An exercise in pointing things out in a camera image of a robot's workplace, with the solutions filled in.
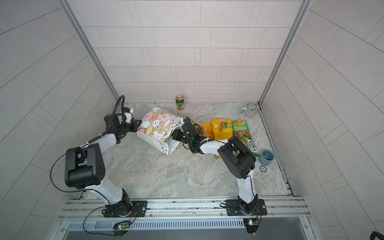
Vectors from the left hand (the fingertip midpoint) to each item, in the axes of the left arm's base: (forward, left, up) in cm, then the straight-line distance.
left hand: (142, 117), depth 92 cm
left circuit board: (-54, -2, -7) cm, 54 cm away
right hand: (-10, -18, -2) cm, 21 cm away
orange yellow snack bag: (-4, -40, -8) cm, 41 cm away
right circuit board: (-53, -60, -12) cm, 81 cm away
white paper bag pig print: (-10, -11, +2) cm, 15 cm away
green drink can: (+18, -22, -3) cm, 28 cm away
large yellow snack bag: (-3, -50, -8) cm, 51 cm away
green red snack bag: (-1, -63, -10) cm, 64 cm away
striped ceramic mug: (+17, -74, -11) cm, 77 cm away
